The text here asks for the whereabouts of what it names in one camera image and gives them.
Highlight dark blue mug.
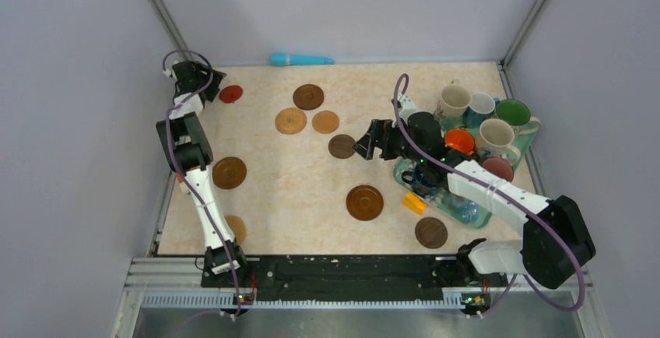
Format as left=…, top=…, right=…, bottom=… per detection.
left=401, top=163, right=447, bottom=198

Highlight dark brown grooved coaster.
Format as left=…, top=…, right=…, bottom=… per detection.
left=293, top=83, right=325, bottom=111

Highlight maroon pink mug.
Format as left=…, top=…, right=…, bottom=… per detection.
left=482, top=157, right=514, bottom=182

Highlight cream large mug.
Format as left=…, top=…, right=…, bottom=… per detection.
left=475, top=118, right=521, bottom=164

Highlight orange plastic cup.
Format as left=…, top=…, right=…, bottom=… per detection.
left=444, top=129, right=476, bottom=155

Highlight dark walnut coaster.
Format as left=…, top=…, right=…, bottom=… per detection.
left=328, top=134, right=356, bottom=159

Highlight green mug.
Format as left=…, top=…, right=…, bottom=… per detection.
left=494, top=99, right=542, bottom=135

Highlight yellow toy block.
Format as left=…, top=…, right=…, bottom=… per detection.
left=402, top=192, right=427, bottom=216

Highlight light wood coaster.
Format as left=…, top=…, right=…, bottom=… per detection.
left=312, top=111, right=340, bottom=134

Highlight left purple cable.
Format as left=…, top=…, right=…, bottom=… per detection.
left=162, top=49, right=244, bottom=321

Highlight cork coaster near base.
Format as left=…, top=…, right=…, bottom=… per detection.
left=225, top=215, right=247, bottom=245

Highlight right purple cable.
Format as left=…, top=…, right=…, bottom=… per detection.
left=392, top=73, right=588, bottom=313

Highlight cream seashell mug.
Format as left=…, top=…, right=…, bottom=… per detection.
left=434, top=79, right=472, bottom=119

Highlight red round coaster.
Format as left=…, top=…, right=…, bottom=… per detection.
left=219, top=85, right=244, bottom=104

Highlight large brown wooden saucer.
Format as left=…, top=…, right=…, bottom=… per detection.
left=346, top=185, right=384, bottom=221

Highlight dark woven coaster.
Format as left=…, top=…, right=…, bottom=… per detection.
left=415, top=217, right=448, bottom=249

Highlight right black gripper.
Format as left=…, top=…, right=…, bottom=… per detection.
left=352, top=118, right=426, bottom=164

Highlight purple cable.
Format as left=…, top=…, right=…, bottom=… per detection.
left=392, top=73, right=588, bottom=313
left=162, top=49, right=244, bottom=321

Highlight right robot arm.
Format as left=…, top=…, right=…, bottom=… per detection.
left=353, top=111, right=596, bottom=290

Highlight blue marker pen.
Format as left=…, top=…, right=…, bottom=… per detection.
left=269, top=53, right=335, bottom=66

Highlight white blue mug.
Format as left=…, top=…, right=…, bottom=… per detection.
left=463, top=92, right=496, bottom=128

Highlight woven rattan coaster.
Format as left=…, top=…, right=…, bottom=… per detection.
left=275, top=107, right=307, bottom=135

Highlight medium brown round coaster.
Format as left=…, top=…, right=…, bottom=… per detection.
left=212, top=157, right=248, bottom=190

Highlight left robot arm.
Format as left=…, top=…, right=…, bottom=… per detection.
left=156, top=60, right=250, bottom=286

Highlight green patterned tray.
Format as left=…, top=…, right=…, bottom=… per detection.
left=393, top=108, right=536, bottom=229

